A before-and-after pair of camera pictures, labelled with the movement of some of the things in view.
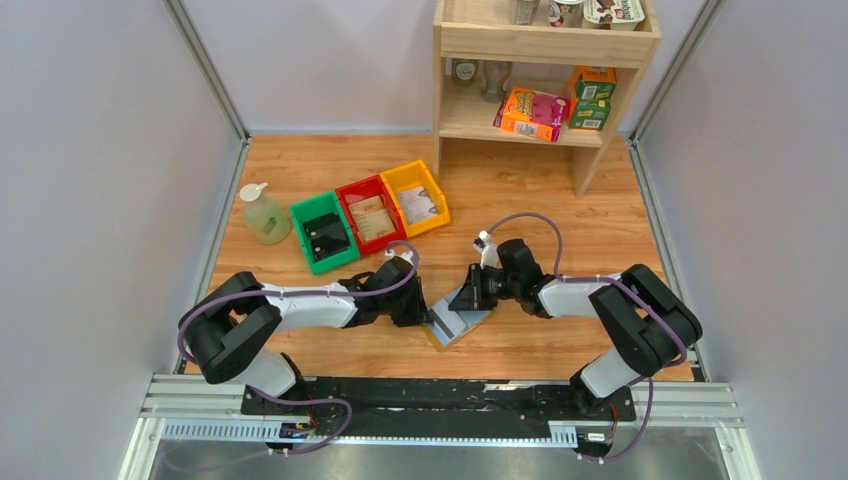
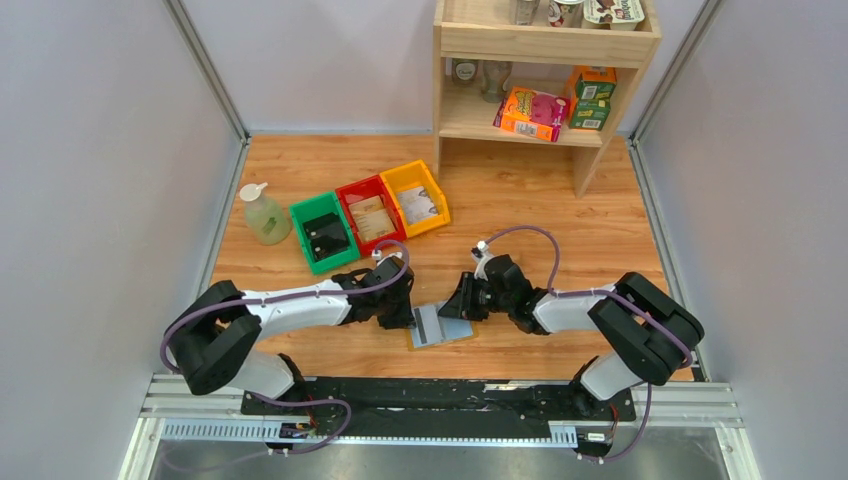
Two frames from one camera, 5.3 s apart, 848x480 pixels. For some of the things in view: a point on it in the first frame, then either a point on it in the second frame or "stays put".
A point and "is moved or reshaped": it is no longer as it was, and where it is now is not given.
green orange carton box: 592,88 stays put
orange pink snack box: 531,113 stays put
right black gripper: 477,289 -> 468,299
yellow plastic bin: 411,176 stays put
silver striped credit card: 448,324 is moved or reshaped
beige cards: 371,218 stays put
